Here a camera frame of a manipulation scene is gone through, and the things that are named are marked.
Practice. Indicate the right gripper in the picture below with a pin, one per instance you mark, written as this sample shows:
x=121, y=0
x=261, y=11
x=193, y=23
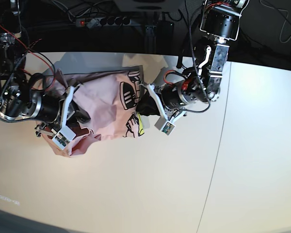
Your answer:
x=47, y=108

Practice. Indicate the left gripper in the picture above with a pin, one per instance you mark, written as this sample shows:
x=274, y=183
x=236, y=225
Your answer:
x=173, y=97

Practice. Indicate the pink T-shirt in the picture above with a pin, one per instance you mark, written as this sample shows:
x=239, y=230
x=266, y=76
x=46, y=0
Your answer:
x=110, y=99

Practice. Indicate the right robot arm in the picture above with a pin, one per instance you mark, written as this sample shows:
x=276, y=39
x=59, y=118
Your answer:
x=25, y=96

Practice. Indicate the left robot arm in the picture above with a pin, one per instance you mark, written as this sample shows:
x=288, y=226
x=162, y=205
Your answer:
x=211, y=26

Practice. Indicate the black power strip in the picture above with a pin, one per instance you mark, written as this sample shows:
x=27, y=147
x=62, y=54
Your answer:
x=102, y=21

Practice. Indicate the white table label sticker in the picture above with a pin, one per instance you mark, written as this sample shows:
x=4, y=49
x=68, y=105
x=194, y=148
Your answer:
x=7, y=199

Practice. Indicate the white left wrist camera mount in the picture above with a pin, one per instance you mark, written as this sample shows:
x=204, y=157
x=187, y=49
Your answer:
x=167, y=118

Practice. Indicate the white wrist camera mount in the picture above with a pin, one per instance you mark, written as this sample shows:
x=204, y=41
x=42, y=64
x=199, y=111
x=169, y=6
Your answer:
x=60, y=128
x=167, y=118

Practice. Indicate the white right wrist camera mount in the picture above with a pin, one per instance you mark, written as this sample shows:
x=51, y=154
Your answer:
x=60, y=128

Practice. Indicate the aluminium frame post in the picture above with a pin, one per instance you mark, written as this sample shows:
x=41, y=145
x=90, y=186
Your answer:
x=149, y=39

